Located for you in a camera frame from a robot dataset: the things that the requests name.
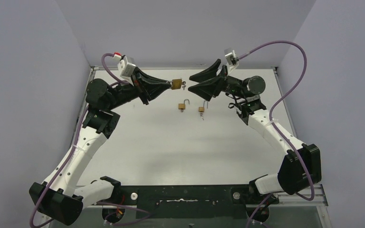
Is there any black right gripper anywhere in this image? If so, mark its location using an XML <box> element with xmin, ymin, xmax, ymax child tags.
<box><xmin>188</xmin><ymin>59</ymin><xmax>248</xmax><ymax>100</ymax></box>

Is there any brass padlock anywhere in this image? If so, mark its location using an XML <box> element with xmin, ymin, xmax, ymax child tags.
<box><xmin>171</xmin><ymin>78</ymin><xmax>183</xmax><ymax>90</ymax></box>
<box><xmin>178</xmin><ymin>99</ymin><xmax>190</xmax><ymax>113</ymax></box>
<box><xmin>198</xmin><ymin>100</ymin><xmax>209</xmax><ymax>113</ymax></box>

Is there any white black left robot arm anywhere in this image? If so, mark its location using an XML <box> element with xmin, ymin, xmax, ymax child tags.
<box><xmin>29</xmin><ymin>67</ymin><xmax>185</xmax><ymax>227</ymax></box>

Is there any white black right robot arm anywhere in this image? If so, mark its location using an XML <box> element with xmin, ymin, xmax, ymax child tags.
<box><xmin>188</xmin><ymin>59</ymin><xmax>322</xmax><ymax>203</ymax></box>

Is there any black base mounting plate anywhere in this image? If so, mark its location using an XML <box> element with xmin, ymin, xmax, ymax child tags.
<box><xmin>110</xmin><ymin>184</ymin><xmax>265</xmax><ymax>219</ymax></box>

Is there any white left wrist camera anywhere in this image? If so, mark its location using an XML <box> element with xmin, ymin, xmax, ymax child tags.
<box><xmin>113</xmin><ymin>52</ymin><xmax>136</xmax><ymax>80</ymax></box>

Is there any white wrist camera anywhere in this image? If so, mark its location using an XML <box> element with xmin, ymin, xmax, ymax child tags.
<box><xmin>113</xmin><ymin>52</ymin><xmax>136</xmax><ymax>80</ymax></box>
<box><xmin>224</xmin><ymin>48</ymin><xmax>239</xmax><ymax>71</ymax></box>

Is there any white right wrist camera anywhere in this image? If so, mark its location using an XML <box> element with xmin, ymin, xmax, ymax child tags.
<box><xmin>224</xmin><ymin>48</ymin><xmax>239</xmax><ymax>71</ymax></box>

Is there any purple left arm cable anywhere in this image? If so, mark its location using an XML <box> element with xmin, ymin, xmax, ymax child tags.
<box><xmin>29</xmin><ymin>53</ymin><xmax>130</xmax><ymax>228</ymax></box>

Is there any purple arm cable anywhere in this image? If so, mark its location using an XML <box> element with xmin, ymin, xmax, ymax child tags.
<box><xmin>29</xmin><ymin>53</ymin><xmax>130</xmax><ymax>228</ymax></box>
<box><xmin>237</xmin><ymin>40</ymin><xmax>316</xmax><ymax>201</ymax></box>

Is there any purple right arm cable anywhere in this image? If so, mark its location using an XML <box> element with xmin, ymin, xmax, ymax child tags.
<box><xmin>237</xmin><ymin>40</ymin><xmax>316</xmax><ymax>201</ymax></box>

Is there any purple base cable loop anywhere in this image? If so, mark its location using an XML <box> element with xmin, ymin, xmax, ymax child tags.
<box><xmin>102</xmin><ymin>201</ymin><xmax>153</xmax><ymax>227</ymax></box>

